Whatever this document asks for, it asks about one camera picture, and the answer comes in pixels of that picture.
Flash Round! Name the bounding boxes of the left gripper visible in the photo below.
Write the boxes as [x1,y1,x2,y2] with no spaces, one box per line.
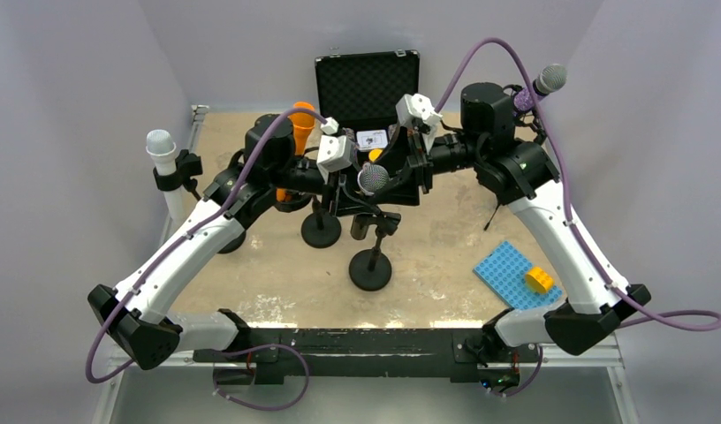
[269,153,380,216]

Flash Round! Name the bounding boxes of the black right tripod stand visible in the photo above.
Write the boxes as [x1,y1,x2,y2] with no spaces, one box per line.
[505,84,547,145]

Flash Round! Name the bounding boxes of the orange microphone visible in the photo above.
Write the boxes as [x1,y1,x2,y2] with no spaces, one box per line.
[276,102,315,201]

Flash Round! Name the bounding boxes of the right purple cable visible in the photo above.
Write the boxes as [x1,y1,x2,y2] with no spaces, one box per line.
[433,37,721,332]

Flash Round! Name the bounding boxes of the black poker chip case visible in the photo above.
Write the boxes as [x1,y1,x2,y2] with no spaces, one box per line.
[315,49,421,152]

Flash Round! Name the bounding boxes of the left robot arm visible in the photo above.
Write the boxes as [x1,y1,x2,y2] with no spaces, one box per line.
[88,108,357,370]

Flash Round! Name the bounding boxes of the purple glitter microphone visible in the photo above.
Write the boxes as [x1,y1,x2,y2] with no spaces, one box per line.
[513,64,568,114]

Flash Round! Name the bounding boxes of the blue building baseplate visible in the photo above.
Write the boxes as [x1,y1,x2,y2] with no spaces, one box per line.
[473,241,564,310]

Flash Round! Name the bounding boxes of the yellow building brick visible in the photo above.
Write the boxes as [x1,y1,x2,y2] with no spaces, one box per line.
[524,267,555,295]

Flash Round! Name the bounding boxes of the black shock-mount microphone stand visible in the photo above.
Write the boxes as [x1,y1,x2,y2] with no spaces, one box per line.
[275,189,342,248]

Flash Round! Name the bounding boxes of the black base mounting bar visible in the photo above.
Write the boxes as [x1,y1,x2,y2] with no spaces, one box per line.
[193,328,538,384]

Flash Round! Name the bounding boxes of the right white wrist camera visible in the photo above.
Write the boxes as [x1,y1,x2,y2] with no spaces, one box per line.
[395,94,443,128]

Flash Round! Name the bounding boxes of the black left microphone stand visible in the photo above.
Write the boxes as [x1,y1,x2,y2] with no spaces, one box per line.
[153,149,247,255]

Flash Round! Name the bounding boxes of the black clip microphone stand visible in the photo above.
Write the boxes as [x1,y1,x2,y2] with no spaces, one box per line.
[348,212,401,292]

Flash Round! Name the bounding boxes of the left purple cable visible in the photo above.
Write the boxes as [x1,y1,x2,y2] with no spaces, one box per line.
[85,108,330,385]

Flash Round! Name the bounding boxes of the white microphone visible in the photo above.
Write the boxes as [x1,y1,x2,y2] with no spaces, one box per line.
[146,129,186,226]

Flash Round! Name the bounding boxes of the black silver-mesh microphone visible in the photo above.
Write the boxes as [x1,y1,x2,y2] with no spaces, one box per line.
[350,163,390,240]

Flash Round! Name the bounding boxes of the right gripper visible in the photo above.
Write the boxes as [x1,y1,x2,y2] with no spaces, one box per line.
[364,117,485,206]

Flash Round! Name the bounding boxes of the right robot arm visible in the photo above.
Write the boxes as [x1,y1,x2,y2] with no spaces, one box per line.
[371,82,651,360]

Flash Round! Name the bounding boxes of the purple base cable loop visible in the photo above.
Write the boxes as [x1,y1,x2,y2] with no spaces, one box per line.
[212,343,311,412]

